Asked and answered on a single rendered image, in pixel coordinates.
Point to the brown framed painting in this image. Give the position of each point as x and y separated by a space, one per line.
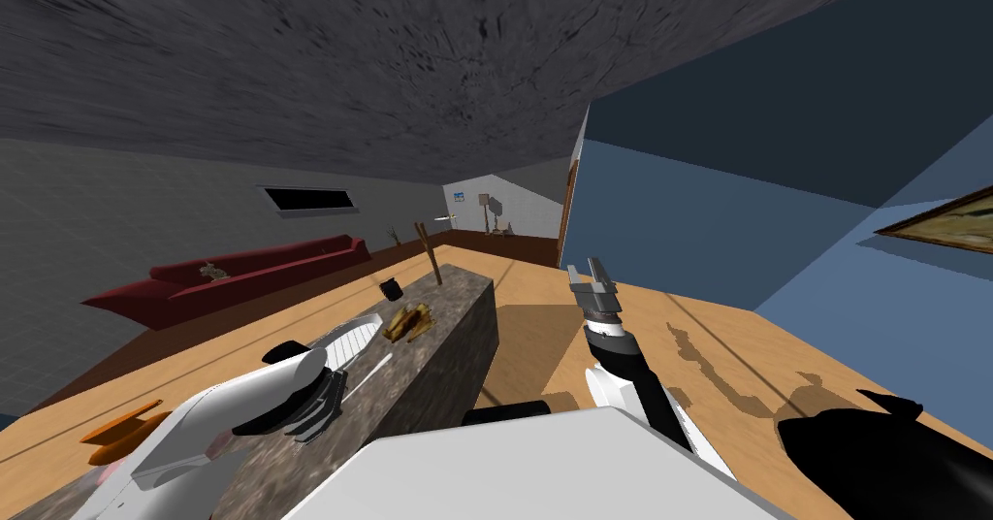
950 229

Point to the red sofa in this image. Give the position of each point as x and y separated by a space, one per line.
256 272

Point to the white ribbed plate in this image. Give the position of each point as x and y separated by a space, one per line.
353 338

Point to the white knife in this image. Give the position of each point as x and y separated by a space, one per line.
371 374

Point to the grey marble counter table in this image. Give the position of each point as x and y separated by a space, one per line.
442 357

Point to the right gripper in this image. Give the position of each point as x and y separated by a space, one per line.
597 301

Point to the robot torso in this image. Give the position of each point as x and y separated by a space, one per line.
527 473

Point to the black window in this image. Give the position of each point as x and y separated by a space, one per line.
309 199

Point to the floor lamp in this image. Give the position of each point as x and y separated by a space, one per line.
484 211

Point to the brown wooden stick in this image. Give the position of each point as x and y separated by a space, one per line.
429 254

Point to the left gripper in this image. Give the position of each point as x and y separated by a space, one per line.
324 403

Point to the yellow-brown bread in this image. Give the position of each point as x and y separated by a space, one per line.
410 323

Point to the brown door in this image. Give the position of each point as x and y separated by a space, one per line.
566 217

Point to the black mug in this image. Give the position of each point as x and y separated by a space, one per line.
392 289

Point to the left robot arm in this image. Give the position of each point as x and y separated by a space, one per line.
209 427

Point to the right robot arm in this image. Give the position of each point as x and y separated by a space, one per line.
621 353

